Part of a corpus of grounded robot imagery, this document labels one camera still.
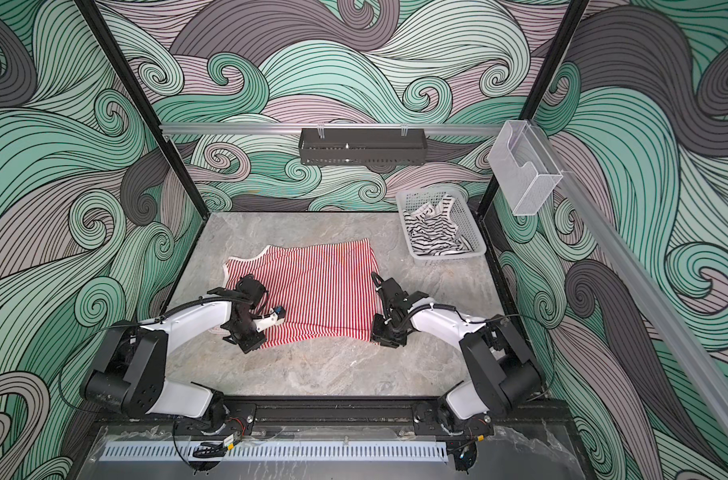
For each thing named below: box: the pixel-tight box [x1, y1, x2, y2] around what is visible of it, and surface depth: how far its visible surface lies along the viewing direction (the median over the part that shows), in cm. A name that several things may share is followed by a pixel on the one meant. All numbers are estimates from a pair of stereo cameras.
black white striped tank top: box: [403, 195, 474, 256], surface depth 115 cm
